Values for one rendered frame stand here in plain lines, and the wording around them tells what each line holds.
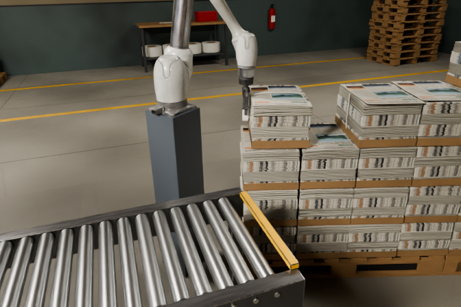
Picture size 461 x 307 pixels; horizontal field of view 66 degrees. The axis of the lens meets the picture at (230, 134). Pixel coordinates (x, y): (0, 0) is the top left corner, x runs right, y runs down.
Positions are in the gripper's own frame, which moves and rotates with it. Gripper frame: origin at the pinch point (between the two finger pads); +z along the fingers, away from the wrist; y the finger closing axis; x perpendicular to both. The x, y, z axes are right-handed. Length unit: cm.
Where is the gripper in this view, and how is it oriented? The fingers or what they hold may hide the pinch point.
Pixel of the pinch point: (245, 114)
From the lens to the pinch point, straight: 189.3
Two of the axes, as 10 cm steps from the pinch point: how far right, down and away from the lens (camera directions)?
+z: -0.1, 9.2, 3.8
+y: -0.2, -3.8, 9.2
